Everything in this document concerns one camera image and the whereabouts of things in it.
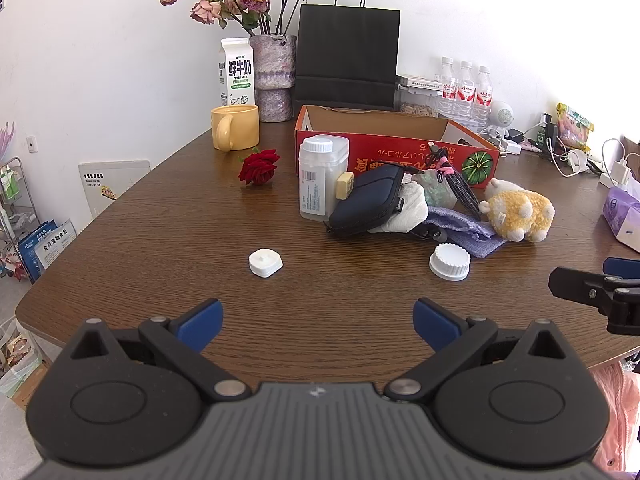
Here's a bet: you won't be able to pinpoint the yellow snack packet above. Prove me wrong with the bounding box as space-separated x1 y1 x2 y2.
556 103 596 153

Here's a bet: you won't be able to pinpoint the clear seed storage container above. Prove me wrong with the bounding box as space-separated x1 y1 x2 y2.
396 75 443 117

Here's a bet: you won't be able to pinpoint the metal wire rack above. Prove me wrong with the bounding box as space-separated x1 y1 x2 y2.
0 156 38 281

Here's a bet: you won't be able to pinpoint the purple cloth pouch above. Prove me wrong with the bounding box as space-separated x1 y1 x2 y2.
410 205 508 259

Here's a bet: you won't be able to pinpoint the pale green plastic bag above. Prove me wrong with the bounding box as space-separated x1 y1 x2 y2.
412 169 458 209

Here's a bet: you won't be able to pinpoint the white power charger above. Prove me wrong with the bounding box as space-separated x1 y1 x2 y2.
600 137 637 188

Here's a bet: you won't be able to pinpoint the pink thin sticks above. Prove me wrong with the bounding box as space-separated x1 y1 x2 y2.
0 120 17 161

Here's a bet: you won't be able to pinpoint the white flat panel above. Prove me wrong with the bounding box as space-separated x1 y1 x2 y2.
78 160 152 221

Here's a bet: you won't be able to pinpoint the white cloth glove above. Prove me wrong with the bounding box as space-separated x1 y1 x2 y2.
369 182 430 235

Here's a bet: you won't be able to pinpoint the black paper bag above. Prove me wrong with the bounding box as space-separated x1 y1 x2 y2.
295 0 401 111

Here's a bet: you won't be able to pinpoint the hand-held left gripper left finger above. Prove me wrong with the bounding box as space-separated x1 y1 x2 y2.
70 298 252 403

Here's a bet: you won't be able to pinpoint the clear plastic floor bag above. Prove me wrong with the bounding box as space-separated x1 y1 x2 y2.
0 317 43 401

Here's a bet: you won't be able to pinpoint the yellow white plush toy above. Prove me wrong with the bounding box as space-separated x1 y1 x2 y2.
479 178 556 243

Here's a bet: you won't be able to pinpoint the pink black braided cable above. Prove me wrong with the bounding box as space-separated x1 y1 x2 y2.
427 141 483 221

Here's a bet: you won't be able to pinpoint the dark navy zip pouch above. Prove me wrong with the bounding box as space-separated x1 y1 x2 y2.
325 165 407 237

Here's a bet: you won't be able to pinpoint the clear white-lidded plastic container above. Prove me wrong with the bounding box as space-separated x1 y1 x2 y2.
298 135 350 221

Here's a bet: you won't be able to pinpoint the white charging cable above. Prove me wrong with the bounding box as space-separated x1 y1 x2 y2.
545 137 592 178

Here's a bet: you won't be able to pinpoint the white green milk carton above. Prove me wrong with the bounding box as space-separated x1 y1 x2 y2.
217 37 257 108

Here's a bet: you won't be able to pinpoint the large white ribbed cap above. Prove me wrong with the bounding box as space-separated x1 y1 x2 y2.
428 243 471 281

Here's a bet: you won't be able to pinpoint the red cardboard box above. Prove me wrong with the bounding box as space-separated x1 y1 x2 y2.
294 105 501 188

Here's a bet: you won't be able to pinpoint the purple tissue pack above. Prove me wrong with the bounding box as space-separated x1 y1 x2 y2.
601 186 640 255

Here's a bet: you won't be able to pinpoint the small white square device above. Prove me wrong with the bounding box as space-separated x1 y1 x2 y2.
248 248 283 279

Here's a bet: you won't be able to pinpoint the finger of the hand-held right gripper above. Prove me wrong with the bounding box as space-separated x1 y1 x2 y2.
548 266 640 336
603 257 640 275

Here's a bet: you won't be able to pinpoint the pink clothing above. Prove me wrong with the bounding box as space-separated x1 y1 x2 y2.
587 360 640 473

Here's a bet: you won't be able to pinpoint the white round speaker device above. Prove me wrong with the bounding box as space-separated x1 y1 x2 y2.
490 101 516 128

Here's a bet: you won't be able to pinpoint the red rose flower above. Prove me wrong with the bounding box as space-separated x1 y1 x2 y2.
237 148 281 187

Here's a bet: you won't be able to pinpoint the yellow ceramic mug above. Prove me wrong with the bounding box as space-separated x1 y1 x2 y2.
210 104 260 151

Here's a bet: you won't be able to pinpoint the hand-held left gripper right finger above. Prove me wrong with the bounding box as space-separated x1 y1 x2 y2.
384 297 571 403

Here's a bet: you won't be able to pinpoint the blue white printed packet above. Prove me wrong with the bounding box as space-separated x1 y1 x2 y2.
17 219 78 285

